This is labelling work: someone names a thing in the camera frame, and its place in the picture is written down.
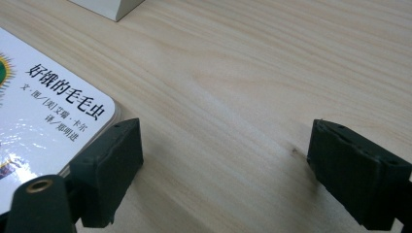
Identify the white expandable book rack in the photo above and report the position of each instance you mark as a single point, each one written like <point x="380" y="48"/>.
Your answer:
<point x="107" y="8"/>

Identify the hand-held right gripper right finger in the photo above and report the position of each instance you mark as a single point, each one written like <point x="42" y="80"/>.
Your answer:
<point x="356" y="176"/>

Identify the white picture book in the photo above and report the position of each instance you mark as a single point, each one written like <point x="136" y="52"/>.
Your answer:
<point x="48" y="113"/>

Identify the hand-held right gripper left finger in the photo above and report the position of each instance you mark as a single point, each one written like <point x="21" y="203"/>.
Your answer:
<point x="108" y="174"/>

